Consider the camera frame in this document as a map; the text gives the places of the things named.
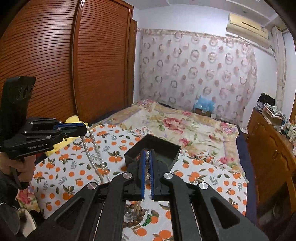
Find white pearl necklace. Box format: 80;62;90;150
81;126;153;186

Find brown wooden bead bracelet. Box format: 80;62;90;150
122;200;147;229

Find black open jewelry box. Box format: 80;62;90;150
124;134;181;171

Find left hand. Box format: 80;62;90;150
1;153;36;190

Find yellow plush toy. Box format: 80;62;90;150
43;115;89;158

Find orange print white cloth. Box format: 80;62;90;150
28;125;251;240

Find brown louvered wardrobe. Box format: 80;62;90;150
1;1;136;123

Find cardboard box under bag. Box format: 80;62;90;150
194;108;212;117

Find blue plastic bag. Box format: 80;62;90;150
193;95;215;113

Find wooden sideboard cabinet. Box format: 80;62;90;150
245;108;296;227

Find stack of folded clothes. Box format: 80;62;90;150
255;93;285;126

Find bottles on sideboard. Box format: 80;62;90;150
279;120;296;158

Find beige side drape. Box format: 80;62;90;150
271;27;287;110

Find pink ring-pattern curtain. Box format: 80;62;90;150
139;29;257;125

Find white wall air conditioner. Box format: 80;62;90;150
226;13;271;49

